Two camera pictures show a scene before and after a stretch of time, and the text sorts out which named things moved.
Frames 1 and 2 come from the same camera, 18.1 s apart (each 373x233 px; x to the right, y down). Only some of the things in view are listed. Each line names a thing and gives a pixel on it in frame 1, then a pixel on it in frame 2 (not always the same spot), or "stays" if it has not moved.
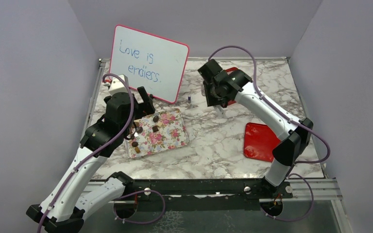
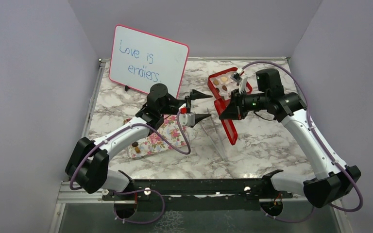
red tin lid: x=259 y=141 to x=230 y=129
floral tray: x=157 y=133 stays
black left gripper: x=147 y=107 to x=195 y=95
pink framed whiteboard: x=147 y=61 stays
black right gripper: x=211 y=101 to x=235 y=109
